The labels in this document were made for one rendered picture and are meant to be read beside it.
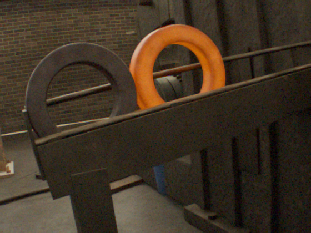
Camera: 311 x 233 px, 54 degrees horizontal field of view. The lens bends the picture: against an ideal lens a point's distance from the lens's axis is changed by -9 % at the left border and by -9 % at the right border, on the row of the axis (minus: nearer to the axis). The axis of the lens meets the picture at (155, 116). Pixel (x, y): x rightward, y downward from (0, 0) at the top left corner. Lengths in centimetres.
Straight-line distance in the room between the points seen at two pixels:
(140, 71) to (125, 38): 655
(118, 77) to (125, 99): 4
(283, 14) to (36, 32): 605
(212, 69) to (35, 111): 32
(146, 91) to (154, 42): 9
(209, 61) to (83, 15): 638
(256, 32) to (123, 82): 57
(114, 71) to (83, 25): 637
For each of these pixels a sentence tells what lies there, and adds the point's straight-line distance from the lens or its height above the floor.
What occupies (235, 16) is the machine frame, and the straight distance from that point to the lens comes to 114.
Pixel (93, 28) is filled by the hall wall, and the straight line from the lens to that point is 694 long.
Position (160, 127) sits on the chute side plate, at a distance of 54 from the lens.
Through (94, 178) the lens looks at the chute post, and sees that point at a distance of 52.
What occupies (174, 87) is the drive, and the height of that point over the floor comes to 60.
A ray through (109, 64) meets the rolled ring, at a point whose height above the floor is 69.
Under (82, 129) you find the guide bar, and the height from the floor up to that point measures 59.
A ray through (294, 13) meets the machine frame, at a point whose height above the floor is 80.
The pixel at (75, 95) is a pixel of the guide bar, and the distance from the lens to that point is 59.
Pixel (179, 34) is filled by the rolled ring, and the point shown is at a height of 73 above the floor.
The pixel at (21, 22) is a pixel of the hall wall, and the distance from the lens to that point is 677.
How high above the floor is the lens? 65
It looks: 6 degrees down
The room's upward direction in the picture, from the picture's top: 7 degrees counter-clockwise
